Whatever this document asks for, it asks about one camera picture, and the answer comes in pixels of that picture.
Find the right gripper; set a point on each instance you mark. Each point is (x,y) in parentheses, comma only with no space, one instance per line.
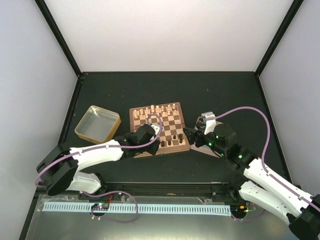
(198,133)

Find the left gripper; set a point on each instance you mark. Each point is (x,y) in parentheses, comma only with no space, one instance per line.
(153,150)

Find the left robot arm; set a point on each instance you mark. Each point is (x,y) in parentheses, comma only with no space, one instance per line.
(62,169)

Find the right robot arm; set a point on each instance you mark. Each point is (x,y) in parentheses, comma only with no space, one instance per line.
(259,184)

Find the wooden chess board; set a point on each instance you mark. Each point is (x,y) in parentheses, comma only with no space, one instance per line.
(171,125)

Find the small circuit board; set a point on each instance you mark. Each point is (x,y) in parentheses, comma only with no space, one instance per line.
(100,207)

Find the pink metal tin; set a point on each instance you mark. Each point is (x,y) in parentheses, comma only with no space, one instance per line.
(203,149)

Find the white king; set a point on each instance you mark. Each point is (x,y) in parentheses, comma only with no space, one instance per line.
(157,109)

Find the white queen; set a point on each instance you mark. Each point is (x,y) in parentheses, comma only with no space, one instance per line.
(152,108)

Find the gold metal tin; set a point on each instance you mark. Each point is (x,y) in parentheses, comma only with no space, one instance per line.
(98,125)

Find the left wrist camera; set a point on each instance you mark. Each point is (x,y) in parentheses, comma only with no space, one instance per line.
(157,129)

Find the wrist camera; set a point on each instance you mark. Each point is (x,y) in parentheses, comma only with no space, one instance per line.
(157,129)
(209,119)

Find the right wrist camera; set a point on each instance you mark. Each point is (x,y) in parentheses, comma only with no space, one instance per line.
(209,119)

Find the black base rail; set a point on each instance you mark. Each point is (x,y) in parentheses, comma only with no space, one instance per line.
(218,192)

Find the blue cable duct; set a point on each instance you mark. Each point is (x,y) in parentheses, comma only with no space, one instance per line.
(131,208)

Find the black frame post right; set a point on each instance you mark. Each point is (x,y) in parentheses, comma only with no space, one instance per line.
(283,27)

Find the black frame post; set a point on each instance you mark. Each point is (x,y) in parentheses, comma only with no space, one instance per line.
(46,13)
(283,27)

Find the black frame post left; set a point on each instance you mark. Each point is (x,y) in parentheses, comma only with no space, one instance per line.
(46,13)

